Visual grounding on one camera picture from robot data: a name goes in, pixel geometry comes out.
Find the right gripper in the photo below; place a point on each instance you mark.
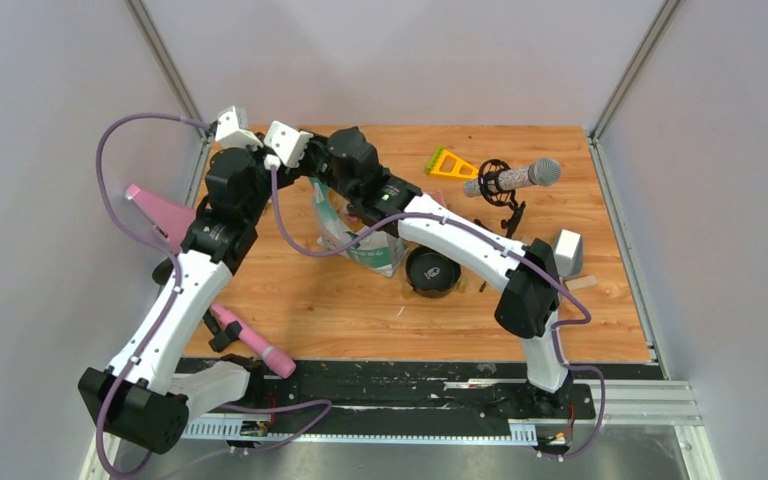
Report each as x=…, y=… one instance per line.
x=304, y=168

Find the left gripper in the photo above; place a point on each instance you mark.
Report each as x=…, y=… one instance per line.
x=259, y=153

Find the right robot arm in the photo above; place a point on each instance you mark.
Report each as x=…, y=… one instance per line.
x=525, y=275

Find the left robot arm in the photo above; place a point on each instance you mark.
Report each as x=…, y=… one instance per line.
x=136, y=397

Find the black pet bowl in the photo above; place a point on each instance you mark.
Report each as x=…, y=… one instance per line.
x=431, y=274

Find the yellow green triangular toy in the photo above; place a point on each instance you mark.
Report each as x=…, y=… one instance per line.
x=446, y=164

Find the glitter silver microphone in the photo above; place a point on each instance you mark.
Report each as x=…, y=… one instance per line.
x=544, y=172

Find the silver metal scoop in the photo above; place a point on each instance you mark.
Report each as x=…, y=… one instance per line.
x=568, y=253

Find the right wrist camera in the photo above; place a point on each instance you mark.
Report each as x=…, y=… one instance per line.
x=285, y=145

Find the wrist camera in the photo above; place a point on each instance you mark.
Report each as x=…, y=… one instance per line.
x=285, y=145
x=232, y=130

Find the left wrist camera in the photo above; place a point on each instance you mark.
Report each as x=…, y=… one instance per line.
x=232, y=130

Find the black mounting rail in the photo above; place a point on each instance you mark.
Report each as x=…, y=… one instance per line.
x=428, y=399

